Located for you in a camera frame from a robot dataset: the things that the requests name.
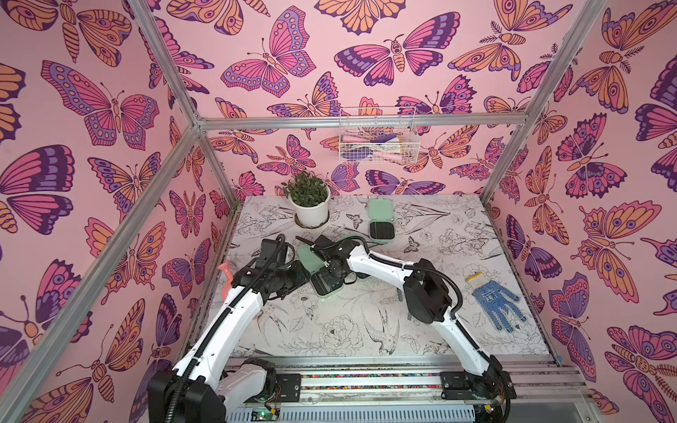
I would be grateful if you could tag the potted green plant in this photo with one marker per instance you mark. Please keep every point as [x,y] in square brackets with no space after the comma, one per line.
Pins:
[310,196]

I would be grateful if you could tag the green case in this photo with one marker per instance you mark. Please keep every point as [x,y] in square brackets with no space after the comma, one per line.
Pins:
[381,214]
[322,280]

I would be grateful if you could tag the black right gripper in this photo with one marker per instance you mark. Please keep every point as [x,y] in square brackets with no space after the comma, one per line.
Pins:
[328,272]

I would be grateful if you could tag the pink plastic toy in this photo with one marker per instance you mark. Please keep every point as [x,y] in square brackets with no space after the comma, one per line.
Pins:
[226,280]

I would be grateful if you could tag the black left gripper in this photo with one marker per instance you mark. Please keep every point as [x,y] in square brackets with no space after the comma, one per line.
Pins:
[301,277]

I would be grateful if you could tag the white wire wall basket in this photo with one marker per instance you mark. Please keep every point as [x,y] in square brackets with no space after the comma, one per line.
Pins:
[374,135]

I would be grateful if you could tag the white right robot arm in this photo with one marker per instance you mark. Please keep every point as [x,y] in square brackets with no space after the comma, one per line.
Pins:
[433,299]

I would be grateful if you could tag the blue knit glove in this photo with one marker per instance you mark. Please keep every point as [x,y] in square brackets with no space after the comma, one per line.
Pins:
[497,301]

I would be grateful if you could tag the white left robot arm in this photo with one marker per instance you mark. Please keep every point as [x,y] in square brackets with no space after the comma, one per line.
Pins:
[199,388]

